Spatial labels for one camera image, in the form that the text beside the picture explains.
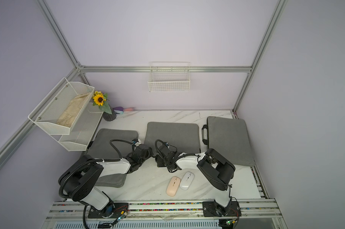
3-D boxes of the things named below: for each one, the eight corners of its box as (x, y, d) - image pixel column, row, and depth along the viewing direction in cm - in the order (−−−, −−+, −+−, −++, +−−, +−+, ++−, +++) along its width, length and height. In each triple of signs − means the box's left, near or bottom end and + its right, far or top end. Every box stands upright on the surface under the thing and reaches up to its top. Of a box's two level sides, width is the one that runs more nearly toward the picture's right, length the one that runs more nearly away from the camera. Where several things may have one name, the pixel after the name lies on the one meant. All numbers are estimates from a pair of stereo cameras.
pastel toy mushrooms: (113, 113, 121) (112, 111, 119) (115, 108, 125) (114, 106, 123) (132, 113, 121) (132, 111, 119) (134, 108, 125) (133, 106, 123)
